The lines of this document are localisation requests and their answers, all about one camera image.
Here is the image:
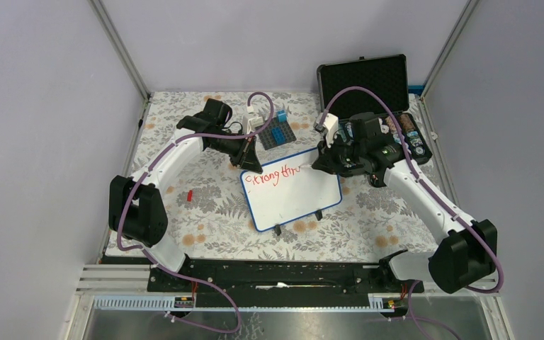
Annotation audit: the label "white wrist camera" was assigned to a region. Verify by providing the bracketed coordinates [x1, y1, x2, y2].
[314, 111, 339, 147]
[242, 106, 266, 135]

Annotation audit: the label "blue lego brick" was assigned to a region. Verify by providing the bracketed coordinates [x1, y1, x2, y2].
[276, 110, 288, 123]

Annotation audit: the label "grey lego baseplate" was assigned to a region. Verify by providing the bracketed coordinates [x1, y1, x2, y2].
[259, 118, 297, 150]

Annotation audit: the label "blue corner bracket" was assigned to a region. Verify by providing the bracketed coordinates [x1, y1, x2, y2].
[408, 85, 425, 96]

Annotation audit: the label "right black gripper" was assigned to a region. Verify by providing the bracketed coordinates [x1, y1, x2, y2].
[312, 131, 366, 175]

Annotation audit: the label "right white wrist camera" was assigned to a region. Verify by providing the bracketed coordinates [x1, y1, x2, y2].
[314, 111, 339, 147]

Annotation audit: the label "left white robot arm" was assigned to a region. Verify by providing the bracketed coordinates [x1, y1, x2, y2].
[108, 98, 274, 291]

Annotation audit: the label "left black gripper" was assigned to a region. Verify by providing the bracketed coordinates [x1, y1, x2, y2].
[209, 129, 263, 174]

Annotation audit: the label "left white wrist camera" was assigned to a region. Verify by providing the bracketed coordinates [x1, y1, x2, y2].
[242, 106, 266, 135]

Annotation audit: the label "floral table mat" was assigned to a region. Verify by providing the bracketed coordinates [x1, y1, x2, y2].
[132, 92, 436, 263]

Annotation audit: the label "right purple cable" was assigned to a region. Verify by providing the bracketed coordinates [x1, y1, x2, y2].
[313, 86, 506, 340]

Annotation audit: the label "blue framed whiteboard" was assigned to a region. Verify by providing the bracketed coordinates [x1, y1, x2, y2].
[239, 148, 343, 232]

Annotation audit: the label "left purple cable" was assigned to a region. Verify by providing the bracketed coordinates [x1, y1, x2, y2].
[115, 91, 275, 334]

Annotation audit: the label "black poker chip case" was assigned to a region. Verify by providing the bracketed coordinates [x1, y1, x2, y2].
[317, 55, 432, 164]

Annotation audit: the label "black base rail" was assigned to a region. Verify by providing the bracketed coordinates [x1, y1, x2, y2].
[147, 259, 424, 309]

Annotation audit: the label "purple cable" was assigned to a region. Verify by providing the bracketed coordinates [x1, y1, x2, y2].
[115, 91, 275, 334]
[313, 86, 506, 340]

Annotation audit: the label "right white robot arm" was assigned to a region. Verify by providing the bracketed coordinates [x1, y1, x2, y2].
[311, 112, 502, 293]

